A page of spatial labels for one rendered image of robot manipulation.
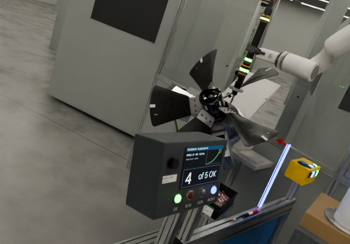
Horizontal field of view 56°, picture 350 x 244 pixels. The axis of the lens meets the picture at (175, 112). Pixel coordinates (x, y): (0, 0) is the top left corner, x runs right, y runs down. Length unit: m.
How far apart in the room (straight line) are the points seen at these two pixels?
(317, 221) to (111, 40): 3.15
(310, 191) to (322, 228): 0.81
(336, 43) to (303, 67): 0.15
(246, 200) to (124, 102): 2.06
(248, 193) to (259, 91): 0.81
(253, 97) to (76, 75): 2.79
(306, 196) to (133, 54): 2.47
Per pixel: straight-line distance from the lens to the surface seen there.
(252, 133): 1.52
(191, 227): 1.14
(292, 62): 1.47
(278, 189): 2.33
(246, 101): 1.95
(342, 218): 1.49
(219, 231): 1.31
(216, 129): 1.71
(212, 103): 1.61
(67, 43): 4.37
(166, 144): 0.77
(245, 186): 2.46
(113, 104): 4.04
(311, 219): 1.46
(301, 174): 1.72
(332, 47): 1.43
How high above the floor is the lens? 1.53
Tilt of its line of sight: 16 degrees down
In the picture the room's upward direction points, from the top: 20 degrees clockwise
